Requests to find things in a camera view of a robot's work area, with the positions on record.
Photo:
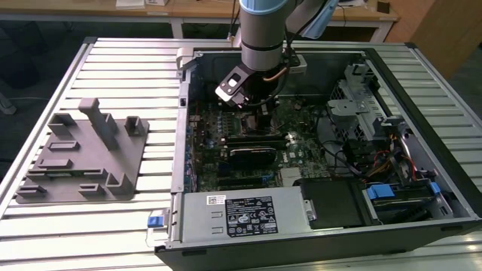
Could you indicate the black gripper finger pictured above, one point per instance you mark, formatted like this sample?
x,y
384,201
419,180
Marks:
x,y
264,118

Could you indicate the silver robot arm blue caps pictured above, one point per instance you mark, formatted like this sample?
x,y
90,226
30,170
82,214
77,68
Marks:
x,y
262,34

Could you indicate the CPU socket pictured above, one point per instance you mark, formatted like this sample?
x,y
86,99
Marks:
x,y
244,132

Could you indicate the black RAM slot row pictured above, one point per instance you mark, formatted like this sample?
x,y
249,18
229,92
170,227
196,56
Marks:
x,y
256,141

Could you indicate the black graphics card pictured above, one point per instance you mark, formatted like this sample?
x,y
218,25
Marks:
x,y
253,159

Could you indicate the green motherboard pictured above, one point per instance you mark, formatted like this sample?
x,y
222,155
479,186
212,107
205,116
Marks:
x,y
313,161

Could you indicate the blue expansion slot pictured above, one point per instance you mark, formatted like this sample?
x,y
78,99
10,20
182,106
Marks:
x,y
268,179

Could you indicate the silver chipset heatsink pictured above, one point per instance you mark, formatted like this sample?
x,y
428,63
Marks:
x,y
290,177

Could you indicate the black expansion slot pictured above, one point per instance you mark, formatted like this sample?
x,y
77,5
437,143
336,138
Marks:
x,y
241,183

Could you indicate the metal drive cage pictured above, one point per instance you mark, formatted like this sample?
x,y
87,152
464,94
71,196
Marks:
x,y
354,93

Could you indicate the black plastic shroud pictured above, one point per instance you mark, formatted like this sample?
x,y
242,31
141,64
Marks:
x,y
332,203

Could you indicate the silver power supply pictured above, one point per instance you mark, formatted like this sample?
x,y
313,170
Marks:
x,y
200,214

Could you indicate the hard disk in blue carrier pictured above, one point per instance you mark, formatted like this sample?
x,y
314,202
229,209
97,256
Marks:
x,y
381,193

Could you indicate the white box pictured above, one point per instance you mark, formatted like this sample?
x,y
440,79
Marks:
x,y
157,2
130,3

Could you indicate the grey parts rack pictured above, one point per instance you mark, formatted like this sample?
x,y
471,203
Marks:
x,y
113,163

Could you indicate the small black box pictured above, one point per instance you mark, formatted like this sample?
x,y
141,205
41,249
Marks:
x,y
384,7

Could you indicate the black open PC case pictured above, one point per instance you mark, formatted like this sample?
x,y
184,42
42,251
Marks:
x,y
301,254

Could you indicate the wooden cabinet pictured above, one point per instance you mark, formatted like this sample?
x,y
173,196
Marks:
x,y
444,34

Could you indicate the green RAM stick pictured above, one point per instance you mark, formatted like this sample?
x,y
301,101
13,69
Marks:
x,y
65,172

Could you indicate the grey stand foot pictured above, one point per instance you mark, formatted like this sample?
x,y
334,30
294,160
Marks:
x,y
7,105

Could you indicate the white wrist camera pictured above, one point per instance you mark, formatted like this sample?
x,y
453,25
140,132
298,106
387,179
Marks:
x,y
232,87

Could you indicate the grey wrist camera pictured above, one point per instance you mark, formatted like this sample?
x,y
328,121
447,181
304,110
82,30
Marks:
x,y
300,63

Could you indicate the wooden desk white frame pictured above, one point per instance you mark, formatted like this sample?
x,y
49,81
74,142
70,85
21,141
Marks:
x,y
125,12

